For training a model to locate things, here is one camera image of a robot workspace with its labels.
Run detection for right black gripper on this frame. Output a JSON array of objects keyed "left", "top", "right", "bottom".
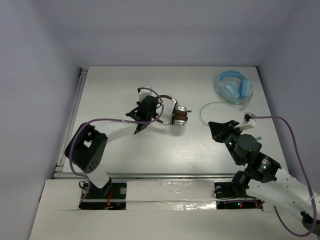
[{"left": 209, "top": 119, "right": 244, "bottom": 165}]

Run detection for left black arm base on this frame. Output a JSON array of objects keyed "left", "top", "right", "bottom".
[{"left": 78, "top": 178, "right": 113, "bottom": 203}]

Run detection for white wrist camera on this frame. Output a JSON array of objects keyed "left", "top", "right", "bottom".
[
  {"left": 234, "top": 112, "right": 256, "bottom": 131},
  {"left": 137, "top": 85, "right": 152, "bottom": 102}
]

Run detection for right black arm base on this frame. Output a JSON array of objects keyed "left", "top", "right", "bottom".
[{"left": 212, "top": 182, "right": 249, "bottom": 200}]

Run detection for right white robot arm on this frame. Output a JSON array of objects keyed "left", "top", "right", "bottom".
[{"left": 208, "top": 118, "right": 320, "bottom": 237}]

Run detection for aluminium rail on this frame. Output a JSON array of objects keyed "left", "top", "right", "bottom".
[{"left": 67, "top": 66, "right": 241, "bottom": 179}]

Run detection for light blue headphones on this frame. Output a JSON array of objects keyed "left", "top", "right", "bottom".
[{"left": 215, "top": 70, "right": 253, "bottom": 106}]

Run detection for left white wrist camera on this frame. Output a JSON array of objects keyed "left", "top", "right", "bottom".
[{"left": 137, "top": 85, "right": 152, "bottom": 102}]

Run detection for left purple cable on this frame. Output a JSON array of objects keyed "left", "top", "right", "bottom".
[{"left": 69, "top": 86, "right": 165, "bottom": 203}]

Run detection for green headphone cable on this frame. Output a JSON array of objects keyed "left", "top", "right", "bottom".
[{"left": 199, "top": 99, "right": 262, "bottom": 141}]

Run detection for brown silver headphones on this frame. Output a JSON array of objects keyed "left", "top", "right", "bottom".
[{"left": 157, "top": 94, "right": 192, "bottom": 126}]

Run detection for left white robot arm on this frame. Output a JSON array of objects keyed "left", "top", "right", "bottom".
[{"left": 64, "top": 95, "right": 162, "bottom": 197}]

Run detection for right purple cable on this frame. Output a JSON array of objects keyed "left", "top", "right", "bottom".
[{"left": 252, "top": 115, "right": 318, "bottom": 237}]

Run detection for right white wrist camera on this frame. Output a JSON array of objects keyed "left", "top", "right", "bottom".
[{"left": 234, "top": 112, "right": 256, "bottom": 131}]

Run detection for purple cable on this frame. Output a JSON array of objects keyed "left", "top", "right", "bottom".
[
  {"left": 69, "top": 86, "right": 165, "bottom": 203},
  {"left": 252, "top": 115, "right": 318, "bottom": 237}
]

